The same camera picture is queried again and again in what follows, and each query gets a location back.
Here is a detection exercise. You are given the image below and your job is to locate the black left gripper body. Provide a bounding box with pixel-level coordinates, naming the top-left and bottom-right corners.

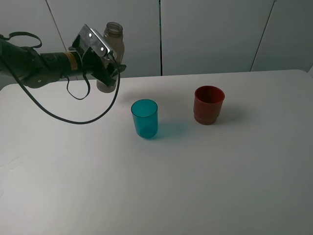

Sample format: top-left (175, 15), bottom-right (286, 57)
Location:
top-left (69, 36), bottom-right (105, 83)

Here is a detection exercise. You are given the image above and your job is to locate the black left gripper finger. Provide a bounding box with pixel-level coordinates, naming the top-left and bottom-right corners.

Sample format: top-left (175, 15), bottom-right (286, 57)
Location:
top-left (104, 63), bottom-right (127, 86)

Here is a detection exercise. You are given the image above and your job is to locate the clear plastic water bottle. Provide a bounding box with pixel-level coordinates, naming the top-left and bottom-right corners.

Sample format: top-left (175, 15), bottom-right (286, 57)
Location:
top-left (96, 22), bottom-right (126, 93)

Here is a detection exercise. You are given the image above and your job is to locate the teal translucent plastic cup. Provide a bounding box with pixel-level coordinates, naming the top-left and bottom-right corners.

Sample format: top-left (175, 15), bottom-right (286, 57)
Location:
top-left (131, 99), bottom-right (158, 139)

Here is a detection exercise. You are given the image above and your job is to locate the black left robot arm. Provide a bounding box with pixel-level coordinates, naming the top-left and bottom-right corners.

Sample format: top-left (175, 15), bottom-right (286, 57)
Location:
top-left (0, 32), bottom-right (126, 89)

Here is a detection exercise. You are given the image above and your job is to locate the red plastic cup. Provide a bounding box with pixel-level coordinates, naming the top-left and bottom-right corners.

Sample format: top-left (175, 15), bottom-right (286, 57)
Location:
top-left (193, 86), bottom-right (225, 125)

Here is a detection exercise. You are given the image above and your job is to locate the black camera cable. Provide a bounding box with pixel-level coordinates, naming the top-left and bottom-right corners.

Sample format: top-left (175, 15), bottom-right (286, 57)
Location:
top-left (0, 52), bottom-right (123, 125)

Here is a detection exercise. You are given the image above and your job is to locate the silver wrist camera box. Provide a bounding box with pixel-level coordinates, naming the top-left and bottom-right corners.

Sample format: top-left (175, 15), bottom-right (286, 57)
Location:
top-left (78, 24), bottom-right (113, 57)

